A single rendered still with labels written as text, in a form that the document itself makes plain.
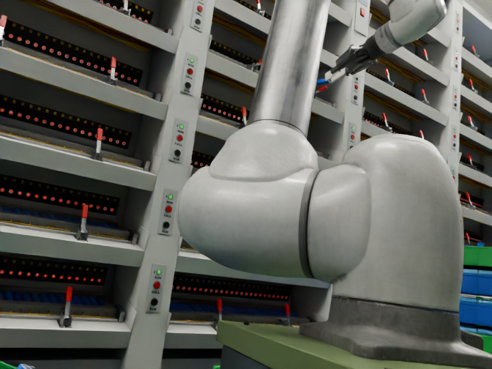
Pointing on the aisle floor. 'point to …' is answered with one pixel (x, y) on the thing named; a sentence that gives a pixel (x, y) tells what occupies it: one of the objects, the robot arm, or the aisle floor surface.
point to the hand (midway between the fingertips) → (334, 74)
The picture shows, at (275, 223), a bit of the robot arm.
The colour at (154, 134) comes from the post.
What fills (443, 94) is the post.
